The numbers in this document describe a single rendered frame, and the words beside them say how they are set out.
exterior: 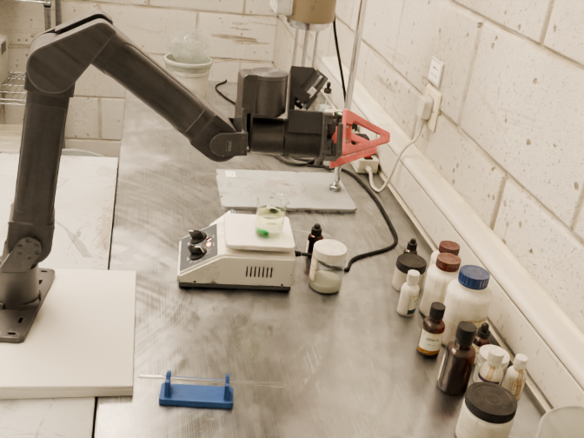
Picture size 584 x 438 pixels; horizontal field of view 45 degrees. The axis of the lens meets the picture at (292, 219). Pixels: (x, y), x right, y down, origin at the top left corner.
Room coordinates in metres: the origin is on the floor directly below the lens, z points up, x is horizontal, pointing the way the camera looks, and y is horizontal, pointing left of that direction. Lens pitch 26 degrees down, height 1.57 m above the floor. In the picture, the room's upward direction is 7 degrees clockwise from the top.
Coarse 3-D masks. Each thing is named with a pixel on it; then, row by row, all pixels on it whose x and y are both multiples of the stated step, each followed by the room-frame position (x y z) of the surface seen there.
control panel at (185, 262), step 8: (216, 224) 1.16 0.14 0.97; (208, 232) 1.14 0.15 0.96; (216, 232) 1.13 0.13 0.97; (184, 240) 1.14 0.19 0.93; (208, 240) 1.11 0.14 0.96; (216, 240) 1.10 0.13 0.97; (184, 248) 1.11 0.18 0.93; (208, 248) 1.08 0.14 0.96; (216, 248) 1.07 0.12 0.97; (184, 256) 1.08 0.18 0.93; (208, 256) 1.05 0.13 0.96; (184, 264) 1.05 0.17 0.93; (192, 264) 1.05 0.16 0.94
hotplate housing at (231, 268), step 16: (224, 240) 1.10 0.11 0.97; (224, 256) 1.05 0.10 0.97; (240, 256) 1.05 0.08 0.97; (256, 256) 1.06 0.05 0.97; (272, 256) 1.06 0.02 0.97; (288, 256) 1.07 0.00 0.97; (192, 272) 1.03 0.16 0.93; (208, 272) 1.04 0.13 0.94; (224, 272) 1.04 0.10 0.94; (240, 272) 1.05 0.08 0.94; (256, 272) 1.05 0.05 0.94; (272, 272) 1.06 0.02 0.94; (288, 272) 1.06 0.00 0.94; (240, 288) 1.05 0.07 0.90; (256, 288) 1.06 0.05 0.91; (272, 288) 1.06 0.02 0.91; (288, 288) 1.06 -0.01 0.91
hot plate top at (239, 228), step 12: (228, 216) 1.15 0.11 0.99; (240, 216) 1.16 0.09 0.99; (252, 216) 1.16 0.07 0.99; (228, 228) 1.11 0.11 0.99; (240, 228) 1.11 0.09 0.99; (252, 228) 1.12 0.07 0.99; (288, 228) 1.14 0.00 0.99; (228, 240) 1.06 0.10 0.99; (240, 240) 1.07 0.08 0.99; (252, 240) 1.07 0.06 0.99; (288, 240) 1.09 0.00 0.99
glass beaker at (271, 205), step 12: (264, 192) 1.12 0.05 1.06; (276, 192) 1.12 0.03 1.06; (264, 204) 1.08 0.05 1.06; (276, 204) 1.12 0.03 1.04; (288, 204) 1.08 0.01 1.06; (264, 216) 1.08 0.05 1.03; (276, 216) 1.08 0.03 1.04; (264, 228) 1.08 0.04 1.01; (276, 228) 1.08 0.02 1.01; (264, 240) 1.08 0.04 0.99; (276, 240) 1.08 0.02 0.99
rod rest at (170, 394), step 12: (168, 372) 0.77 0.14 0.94; (168, 384) 0.75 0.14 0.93; (180, 384) 0.78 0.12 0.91; (228, 384) 0.76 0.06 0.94; (168, 396) 0.75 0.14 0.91; (180, 396) 0.75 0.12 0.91; (192, 396) 0.75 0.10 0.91; (204, 396) 0.76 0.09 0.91; (216, 396) 0.76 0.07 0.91; (228, 396) 0.76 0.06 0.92
